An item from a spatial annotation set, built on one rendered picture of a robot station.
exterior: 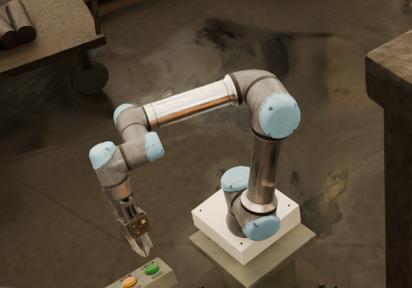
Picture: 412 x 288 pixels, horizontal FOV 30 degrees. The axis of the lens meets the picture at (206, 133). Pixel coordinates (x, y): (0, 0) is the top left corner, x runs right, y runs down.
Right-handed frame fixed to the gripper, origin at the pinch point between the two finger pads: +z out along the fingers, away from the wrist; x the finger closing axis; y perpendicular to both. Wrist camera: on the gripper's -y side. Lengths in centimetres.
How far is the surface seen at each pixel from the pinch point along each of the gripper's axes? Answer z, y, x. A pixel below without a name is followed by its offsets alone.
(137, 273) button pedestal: 6.7, -2.8, -3.9
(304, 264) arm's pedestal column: 56, -33, 61
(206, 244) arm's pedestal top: 27, -32, 28
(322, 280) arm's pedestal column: 60, -24, 61
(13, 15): -47, -201, 28
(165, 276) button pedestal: 7.3, 5.6, 1.7
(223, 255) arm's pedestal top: 29.6, -24.7, 29.8
